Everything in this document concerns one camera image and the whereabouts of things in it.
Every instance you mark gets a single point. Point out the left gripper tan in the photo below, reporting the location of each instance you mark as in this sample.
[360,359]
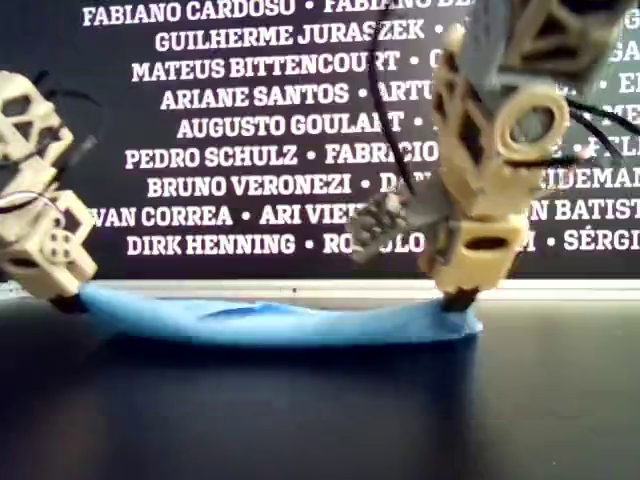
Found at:
[75,272]

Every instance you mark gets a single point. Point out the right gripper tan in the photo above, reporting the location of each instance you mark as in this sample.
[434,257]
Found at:
[500,265]

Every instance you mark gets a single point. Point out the light blue cloth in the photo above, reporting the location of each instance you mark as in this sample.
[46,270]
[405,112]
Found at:
[300,327]

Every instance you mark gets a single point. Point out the aluminium table frame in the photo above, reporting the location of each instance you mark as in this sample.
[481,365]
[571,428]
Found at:
[225,289]

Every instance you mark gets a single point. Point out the grey camera bracket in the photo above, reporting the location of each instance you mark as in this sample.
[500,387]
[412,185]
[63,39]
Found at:
[430,212]

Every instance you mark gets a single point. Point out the left tan lattice robot arm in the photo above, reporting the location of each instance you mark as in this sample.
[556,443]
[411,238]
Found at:
[30,175]

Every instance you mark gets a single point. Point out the black banner with white names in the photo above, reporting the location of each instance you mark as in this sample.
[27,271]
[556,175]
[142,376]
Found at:
[225,200]

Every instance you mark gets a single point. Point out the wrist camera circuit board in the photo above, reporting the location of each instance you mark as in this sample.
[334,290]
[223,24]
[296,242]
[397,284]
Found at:
[375,227]

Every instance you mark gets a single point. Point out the right tan lattice robot arm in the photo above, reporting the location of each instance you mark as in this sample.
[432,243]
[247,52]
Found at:
[480,55]

